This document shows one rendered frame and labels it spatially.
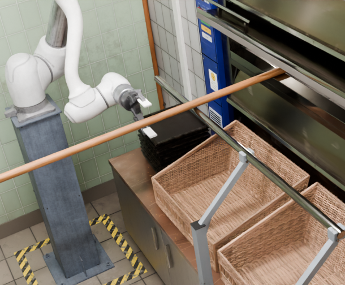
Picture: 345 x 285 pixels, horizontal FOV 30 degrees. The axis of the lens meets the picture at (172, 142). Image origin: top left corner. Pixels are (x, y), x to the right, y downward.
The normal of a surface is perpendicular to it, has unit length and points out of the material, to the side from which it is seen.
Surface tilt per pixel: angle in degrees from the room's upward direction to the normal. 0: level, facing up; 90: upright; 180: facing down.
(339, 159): 70
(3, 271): 0
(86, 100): 62
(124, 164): 0
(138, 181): 0
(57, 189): 90
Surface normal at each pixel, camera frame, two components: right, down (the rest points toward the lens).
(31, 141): 0.45, 0.44
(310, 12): -0.87, 0.04
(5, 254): -0.13, -0.82
